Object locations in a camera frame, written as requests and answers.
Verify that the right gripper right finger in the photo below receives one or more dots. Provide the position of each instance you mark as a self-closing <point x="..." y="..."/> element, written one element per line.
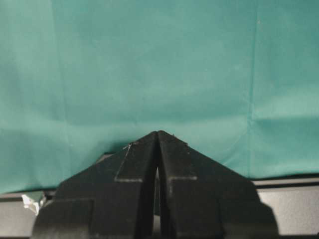
<point x="202" y="199"/>

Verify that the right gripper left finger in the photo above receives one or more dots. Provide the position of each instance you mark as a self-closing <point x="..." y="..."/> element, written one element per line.
<point x="113" y="199"/>

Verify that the white crumpled tape piece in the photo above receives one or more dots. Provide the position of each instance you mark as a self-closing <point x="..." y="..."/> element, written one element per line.
<point x="32" y="201"/>

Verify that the green table cloth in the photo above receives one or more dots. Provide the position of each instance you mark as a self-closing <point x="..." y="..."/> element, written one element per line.
<point x="238" y="80"/>

